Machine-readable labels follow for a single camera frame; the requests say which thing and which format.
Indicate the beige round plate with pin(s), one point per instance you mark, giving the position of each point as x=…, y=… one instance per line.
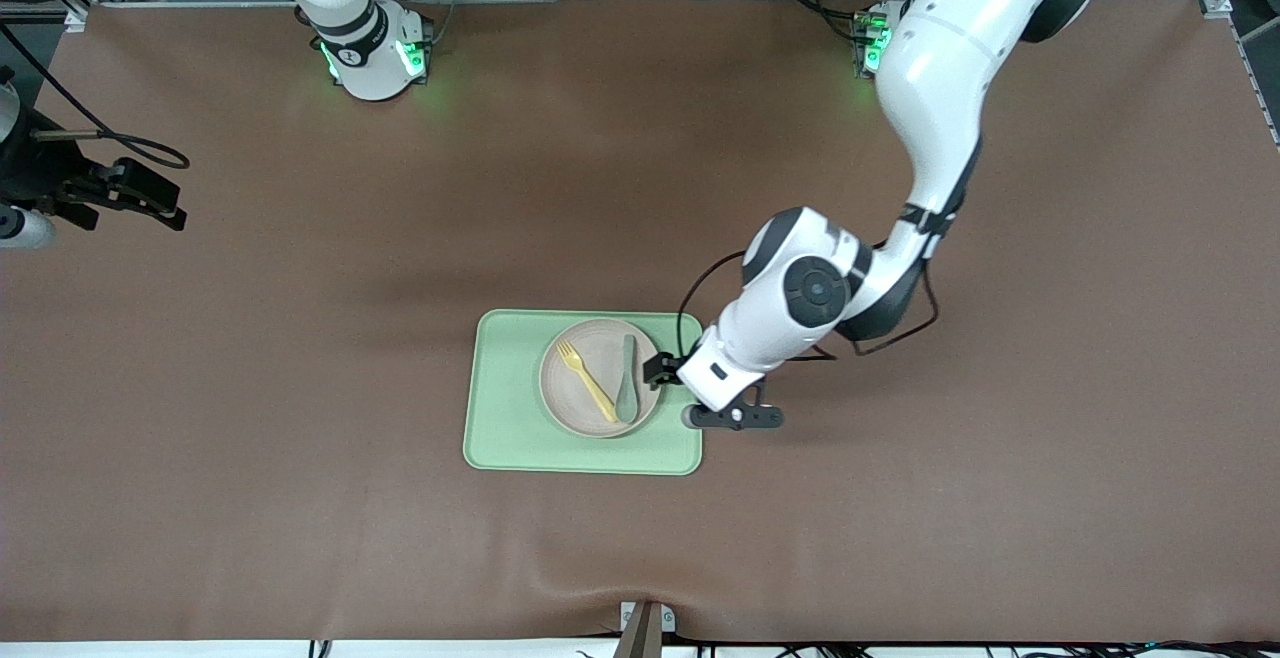
x=575, y=403

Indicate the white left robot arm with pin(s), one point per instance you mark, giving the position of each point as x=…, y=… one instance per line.
x=940, y=88

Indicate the sage green plastic spoon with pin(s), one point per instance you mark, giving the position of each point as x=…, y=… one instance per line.
x=627, y=403

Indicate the brown table cover sheet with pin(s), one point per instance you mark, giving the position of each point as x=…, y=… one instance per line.
x=300, y=388

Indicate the metal table edge clamp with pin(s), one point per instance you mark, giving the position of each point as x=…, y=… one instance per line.
x=645, y=633

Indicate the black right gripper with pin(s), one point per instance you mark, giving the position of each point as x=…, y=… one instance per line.
x=40, y=178

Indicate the light green rectangular tray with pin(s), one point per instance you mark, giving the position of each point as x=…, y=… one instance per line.
x=500, y=438

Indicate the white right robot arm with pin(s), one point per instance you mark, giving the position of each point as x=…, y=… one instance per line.
x=360, y=38

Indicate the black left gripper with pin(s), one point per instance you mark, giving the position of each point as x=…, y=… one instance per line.
x=664, y=369

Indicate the yellow plastic fork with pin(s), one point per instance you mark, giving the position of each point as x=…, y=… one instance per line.
x=592, y=386

